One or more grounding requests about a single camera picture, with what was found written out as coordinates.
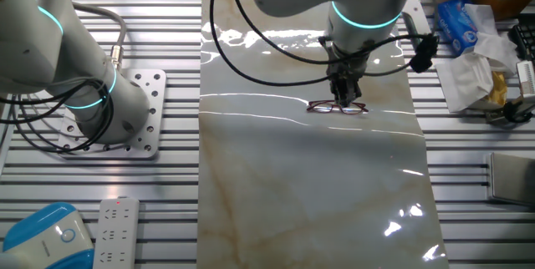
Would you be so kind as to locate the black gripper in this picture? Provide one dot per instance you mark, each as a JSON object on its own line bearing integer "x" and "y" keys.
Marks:
{"x": 346, "y": 72}

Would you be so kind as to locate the dark red framed glasses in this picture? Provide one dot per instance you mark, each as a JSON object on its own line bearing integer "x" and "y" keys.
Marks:
{"x": 321, "y": 107}

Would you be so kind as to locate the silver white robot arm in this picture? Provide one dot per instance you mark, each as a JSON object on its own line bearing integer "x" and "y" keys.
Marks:
{"x": 42, "y": 31}

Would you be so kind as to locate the marble pattern mat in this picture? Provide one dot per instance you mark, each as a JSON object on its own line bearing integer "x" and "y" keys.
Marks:
{"x": 313, "y": 198}

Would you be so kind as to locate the crumpled white tissue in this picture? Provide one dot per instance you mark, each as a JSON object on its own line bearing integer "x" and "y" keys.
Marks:
{"x": 464, "y": 81}

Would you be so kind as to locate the blue tissue pack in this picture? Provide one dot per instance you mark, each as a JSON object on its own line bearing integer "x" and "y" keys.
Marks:
{"x": 455, "y": 26}

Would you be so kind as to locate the yellow crumpled wrapper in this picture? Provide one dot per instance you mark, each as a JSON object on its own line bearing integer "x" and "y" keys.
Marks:
{"x": 498, "y": 89}

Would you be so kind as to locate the black keyboard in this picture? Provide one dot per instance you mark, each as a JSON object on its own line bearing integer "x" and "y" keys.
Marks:
{"x": 526, "y": 37}

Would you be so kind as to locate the grey flat metal box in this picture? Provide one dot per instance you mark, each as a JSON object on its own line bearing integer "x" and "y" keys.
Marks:
{"x": 514, "y": 179}

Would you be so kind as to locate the white power strip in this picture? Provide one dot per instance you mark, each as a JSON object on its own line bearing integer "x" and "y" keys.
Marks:
{"x": 115, "y": 235}

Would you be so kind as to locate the blue white control pendant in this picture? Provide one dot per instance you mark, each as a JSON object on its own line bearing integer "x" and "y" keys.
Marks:
{"x": 42, "y": 240}

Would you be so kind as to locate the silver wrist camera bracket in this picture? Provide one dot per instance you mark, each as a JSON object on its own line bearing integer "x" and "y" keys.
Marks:
{"x": 416, "y": 14}

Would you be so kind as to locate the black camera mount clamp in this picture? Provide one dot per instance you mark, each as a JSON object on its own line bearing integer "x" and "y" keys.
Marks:
{"x": 510, "y": 112}

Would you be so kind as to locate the silver finned camera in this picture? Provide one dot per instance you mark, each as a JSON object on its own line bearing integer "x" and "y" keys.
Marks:
{"x": 527, "y": 81}

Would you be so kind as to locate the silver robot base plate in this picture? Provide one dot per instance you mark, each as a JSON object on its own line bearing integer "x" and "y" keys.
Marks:
{"x": 152, "y": 106}

